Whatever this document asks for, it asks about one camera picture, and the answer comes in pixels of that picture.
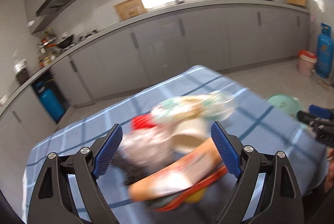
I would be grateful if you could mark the orange printed wrapper tube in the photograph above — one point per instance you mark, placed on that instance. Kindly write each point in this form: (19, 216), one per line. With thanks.
(179, 176)

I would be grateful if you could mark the orange red snack wrapper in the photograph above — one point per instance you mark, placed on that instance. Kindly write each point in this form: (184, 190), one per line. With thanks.
(173, 201)

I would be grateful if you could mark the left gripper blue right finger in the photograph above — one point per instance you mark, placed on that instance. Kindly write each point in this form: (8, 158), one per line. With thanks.
(280, 198)

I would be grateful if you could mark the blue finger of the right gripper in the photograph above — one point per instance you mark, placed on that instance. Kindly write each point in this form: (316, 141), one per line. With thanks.
(324, 113)

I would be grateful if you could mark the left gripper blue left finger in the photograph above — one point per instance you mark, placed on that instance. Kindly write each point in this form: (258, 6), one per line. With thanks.
(52, 200)

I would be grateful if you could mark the black wok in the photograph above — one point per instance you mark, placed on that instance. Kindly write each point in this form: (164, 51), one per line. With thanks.
(64, 43)

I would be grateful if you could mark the blue checked tablecloth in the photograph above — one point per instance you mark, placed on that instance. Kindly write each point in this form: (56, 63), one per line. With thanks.
(254, 122)

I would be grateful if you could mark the yellow sponge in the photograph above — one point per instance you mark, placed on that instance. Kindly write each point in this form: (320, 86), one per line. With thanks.
(196, 196)

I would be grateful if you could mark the clear plastic bag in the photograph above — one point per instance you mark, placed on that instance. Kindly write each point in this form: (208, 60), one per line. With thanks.
(150, 148)

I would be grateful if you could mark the grey kitchen counter cabinets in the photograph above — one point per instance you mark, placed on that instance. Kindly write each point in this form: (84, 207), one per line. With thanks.
(223, 35)

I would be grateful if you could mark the person's right hand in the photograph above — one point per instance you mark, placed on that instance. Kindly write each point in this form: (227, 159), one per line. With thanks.
(328, 183)

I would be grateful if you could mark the white paper cup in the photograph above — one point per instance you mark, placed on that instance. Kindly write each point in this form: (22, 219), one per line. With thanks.
(190, 134)

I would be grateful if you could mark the black foam net sleeve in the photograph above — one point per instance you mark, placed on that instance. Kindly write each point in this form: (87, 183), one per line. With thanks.
(133, 173)

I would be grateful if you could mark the blue gas cylinder in cabinet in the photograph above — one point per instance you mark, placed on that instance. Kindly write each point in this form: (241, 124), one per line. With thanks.
(50, 101)

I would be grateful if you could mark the pink bucket with red bag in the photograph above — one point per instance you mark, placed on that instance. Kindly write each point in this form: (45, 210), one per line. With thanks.
(306, 63)

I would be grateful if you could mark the green printed plastic bag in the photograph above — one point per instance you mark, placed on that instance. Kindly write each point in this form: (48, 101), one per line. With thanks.
(214, 106)

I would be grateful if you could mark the spice rack with bottles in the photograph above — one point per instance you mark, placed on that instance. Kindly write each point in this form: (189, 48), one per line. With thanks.
(47, 48)

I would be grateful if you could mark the dark rice cooker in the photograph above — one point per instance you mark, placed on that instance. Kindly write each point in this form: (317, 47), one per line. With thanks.
(21, 72)

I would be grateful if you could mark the blue gas cylinder by wall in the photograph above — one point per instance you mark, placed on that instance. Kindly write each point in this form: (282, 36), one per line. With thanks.
(324, 51)

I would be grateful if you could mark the red foam net sleeve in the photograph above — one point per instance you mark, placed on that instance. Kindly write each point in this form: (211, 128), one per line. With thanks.
(142, 121)

